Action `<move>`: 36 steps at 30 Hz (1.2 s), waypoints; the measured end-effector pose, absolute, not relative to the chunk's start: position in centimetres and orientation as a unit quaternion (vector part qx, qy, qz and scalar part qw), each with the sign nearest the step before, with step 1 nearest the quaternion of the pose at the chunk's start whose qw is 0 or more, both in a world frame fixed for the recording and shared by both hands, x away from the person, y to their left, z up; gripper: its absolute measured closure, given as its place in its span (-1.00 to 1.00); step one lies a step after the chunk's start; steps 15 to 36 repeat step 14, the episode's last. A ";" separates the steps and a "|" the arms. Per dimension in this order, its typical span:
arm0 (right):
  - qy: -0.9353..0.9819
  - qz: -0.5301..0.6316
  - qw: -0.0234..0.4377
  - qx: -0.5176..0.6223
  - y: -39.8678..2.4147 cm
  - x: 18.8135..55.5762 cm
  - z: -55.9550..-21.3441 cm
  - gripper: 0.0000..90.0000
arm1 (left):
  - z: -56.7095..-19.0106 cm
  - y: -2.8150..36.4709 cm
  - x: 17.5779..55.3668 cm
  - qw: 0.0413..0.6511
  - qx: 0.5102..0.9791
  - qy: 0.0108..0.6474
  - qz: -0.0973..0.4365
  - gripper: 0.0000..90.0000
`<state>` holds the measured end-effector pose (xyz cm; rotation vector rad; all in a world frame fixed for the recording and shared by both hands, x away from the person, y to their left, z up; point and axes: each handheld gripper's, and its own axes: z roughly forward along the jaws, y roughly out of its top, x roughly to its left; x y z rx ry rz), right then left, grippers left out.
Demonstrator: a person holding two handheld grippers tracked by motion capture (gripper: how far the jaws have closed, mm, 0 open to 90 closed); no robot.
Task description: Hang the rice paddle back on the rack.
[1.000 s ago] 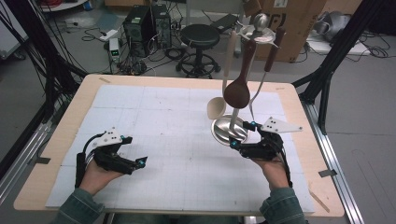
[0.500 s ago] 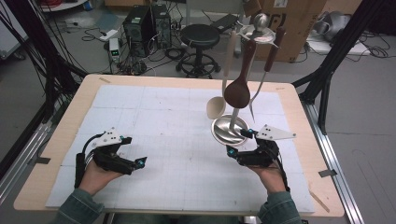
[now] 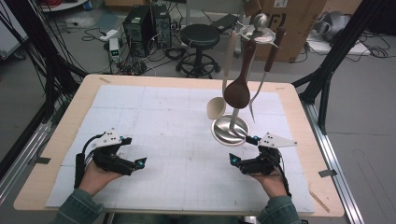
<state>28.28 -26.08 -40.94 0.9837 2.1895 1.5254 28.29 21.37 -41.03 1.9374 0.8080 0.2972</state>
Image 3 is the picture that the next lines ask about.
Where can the white box with green light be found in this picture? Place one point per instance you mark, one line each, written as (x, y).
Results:
(114, 49)

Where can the grey rounded device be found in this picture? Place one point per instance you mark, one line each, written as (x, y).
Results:
(331, 25)

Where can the white power strip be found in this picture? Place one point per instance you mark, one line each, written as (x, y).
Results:
(109, 34)

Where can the person's left hand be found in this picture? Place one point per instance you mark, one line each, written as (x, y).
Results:
(93, 182)

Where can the black metal frame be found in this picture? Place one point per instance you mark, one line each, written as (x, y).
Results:
(339, 43)
(34, 37)

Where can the aluminium rail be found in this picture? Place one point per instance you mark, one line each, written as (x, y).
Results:
(21, 158)
(330, 155)

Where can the black round stool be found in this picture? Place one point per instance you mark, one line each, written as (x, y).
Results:
(200, 35)

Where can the brown wooden spoon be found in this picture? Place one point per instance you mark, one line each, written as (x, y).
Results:
(237, 93)

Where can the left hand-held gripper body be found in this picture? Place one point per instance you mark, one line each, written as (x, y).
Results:
(112, 161)

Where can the metal utensil stand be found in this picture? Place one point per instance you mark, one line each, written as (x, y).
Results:
(230, 133)

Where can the person's right hand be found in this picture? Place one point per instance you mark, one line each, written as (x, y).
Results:
(274, 185)

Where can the grey tape piece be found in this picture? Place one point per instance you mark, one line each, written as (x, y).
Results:
(327, 173)
(39, 160)

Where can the beige ladle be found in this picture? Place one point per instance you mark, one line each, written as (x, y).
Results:
(216, 109)

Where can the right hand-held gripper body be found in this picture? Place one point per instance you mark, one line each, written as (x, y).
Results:
(264, 165)

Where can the white round table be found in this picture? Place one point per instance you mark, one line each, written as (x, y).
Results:
(62, 4)

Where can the wide black computer tower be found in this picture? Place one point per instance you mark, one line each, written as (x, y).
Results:
(138, 31)

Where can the black flat device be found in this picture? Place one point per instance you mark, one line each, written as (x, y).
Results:
(224, 22)

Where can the narrow black computer tower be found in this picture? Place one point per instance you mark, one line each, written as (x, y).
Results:
(162, 28)

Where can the cardboard box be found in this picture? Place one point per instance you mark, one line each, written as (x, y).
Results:
(299, 31)

